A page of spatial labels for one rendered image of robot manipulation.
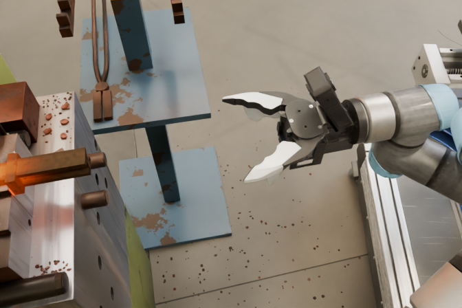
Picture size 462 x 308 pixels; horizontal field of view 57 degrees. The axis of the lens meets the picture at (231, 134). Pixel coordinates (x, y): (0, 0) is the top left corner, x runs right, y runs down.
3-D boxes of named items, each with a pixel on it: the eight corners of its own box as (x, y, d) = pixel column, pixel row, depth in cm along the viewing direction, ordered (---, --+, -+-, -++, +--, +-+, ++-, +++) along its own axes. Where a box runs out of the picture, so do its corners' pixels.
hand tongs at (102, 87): (91, -28, 131) (90, -31, 130) (104, -29, 131) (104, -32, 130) (94, 122, 96) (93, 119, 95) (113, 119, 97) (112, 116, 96)
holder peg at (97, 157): (106, 157, 76) (103, 148, 74) (107, 169, 75) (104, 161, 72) (84, 161, 76) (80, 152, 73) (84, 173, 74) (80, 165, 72)
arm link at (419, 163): (415, 199, 75) (440, 166, 66) (357, 167, 79) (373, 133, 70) (431, 168, 79) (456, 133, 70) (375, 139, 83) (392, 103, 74)
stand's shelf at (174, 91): (189, 12, 123) (189, 6, 121) (211, 117, 99) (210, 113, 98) (84, 24, 119) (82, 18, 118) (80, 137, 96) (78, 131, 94)
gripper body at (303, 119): (285, 172, 66) (358, 158, 67) (291, 140, 59) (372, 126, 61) (272, 133, 70) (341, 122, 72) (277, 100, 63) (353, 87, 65)
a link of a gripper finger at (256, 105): (222, 119, 70) (274, 137, 68) (221, 95, 65) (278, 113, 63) (229, 105, 72) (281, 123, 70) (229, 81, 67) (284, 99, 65)
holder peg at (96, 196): (108, 194, 72) (104, 186, 69) (109, 207, 70) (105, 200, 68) (84, 198, 71) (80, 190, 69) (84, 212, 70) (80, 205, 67)
